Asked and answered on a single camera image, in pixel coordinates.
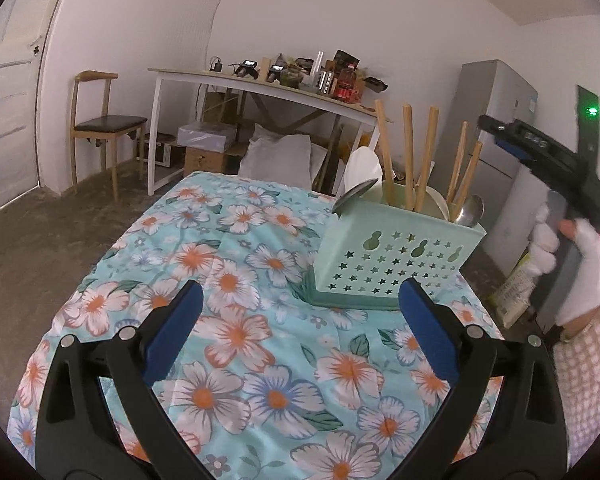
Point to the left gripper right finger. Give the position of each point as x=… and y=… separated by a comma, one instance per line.
x=526, y=435

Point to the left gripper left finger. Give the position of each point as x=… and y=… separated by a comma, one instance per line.
x=75, y=434

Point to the metal spoon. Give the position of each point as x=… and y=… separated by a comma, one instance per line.
x=471, y=212

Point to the wooden chopstick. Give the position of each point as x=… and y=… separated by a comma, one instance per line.
x=462, y=193
x=385, y=153
x=408, y=156
x=431, y=133
x=458, y=162

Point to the white plastic rice spoon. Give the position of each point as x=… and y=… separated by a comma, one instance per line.
x=363, y=165

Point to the checkered sleeve forearm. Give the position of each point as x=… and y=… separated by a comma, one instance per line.
x=577, y=362

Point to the right hand white glove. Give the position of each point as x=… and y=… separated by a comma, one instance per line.
x=583, y=300

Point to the yellow rice bag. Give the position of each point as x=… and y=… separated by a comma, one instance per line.
x=511, y=299

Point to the grey refrigerator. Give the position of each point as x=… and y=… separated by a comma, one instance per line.
x=494, y=89

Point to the floral blue tablecloth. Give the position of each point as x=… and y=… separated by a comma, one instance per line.
x=266, y=386

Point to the mint green utensil holder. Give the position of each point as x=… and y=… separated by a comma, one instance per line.
x=368, y=251

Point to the white wooden-top desk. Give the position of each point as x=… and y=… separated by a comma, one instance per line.
x=320, y=104

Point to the desk clutter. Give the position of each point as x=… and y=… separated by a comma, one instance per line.
x=340, y=78

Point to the white pillow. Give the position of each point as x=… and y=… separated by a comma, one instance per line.
x=288, y=159

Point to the cardboard box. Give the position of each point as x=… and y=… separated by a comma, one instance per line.
x=206, y=161

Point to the wooden chair black seat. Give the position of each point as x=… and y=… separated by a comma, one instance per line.
x=104, y=130

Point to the white door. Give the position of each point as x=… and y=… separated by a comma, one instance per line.
x=23, y=23

